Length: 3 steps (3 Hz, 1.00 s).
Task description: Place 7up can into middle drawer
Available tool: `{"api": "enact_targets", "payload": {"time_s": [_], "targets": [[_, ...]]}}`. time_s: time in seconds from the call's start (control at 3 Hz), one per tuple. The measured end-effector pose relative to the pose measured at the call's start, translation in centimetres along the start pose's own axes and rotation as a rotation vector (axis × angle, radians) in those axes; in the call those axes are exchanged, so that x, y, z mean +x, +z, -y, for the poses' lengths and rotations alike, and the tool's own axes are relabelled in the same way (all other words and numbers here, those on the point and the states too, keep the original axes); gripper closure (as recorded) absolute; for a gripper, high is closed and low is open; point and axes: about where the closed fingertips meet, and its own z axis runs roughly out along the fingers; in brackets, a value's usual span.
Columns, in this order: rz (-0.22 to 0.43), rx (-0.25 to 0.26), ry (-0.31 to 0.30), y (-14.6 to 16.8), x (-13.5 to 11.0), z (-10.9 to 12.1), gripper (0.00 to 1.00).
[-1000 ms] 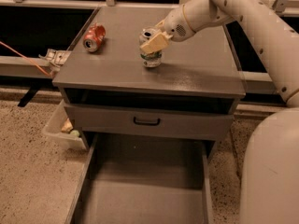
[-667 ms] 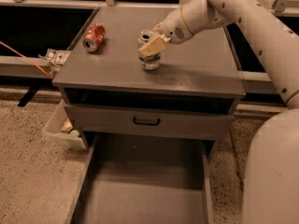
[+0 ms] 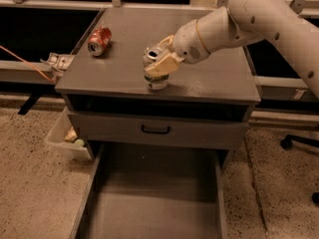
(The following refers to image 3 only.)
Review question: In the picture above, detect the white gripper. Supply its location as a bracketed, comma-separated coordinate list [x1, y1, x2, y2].
[145, 20, 210, 78]

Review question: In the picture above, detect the crushed 7up can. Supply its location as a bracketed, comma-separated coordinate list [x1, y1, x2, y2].
[143, 44, 168, 91]

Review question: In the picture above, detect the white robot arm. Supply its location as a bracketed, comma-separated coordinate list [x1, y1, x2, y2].
[144, 0, 319, 98]

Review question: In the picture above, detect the grey drawer cabinet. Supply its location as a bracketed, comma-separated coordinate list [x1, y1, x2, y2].
[56, 7, 260, 156]

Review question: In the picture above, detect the crushed red soda can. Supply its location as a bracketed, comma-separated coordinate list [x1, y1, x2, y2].
[88, 26, 112, 57]

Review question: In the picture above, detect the closed grey top drawer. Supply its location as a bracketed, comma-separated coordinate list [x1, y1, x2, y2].
[68, 111, 248, 149]

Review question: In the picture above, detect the open grey middle drawer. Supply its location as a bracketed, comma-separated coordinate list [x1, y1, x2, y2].
[70, 143, 228, 239]

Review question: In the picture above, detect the green ball in bin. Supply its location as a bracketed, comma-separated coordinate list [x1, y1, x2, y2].
[74, 138, 85, 146]

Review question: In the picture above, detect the tan object in bin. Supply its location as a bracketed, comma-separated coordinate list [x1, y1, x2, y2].
[64, 127, 77, 142]

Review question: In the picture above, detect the clear plastic bin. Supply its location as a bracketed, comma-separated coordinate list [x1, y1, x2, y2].
[45, 108, 92, 160]

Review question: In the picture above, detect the black office chair base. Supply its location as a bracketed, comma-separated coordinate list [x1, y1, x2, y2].
[280, 134, 319, 206]

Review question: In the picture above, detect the black drawer handle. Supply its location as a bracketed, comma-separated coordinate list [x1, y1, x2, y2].
[141, 124, 170, 134]

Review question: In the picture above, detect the metal wall bracket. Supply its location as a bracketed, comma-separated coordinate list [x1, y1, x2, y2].
[41, 53, 75, 78]

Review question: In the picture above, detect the orange cable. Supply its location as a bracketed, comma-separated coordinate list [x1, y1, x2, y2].
[0, 44, 56, 84]

